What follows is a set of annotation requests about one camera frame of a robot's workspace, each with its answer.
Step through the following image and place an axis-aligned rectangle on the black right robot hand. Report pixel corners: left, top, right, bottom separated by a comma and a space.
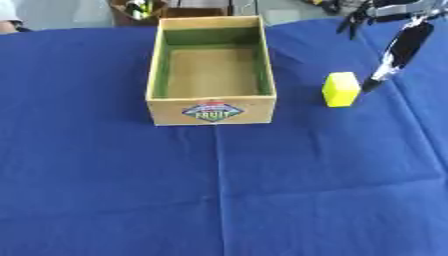
336, 0, 448, 94

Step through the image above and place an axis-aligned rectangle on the person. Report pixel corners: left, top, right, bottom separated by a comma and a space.
0, 0, 32, 34

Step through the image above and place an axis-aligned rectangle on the brown box with items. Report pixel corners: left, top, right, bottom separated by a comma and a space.
106, 0, 231, 28

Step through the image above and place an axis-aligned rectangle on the tan cardboard box green inside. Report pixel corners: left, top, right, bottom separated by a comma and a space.
143, 15, 279, 127

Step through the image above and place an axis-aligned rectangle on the yellow rectangular block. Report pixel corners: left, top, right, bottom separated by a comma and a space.
320, 71, 363, 108

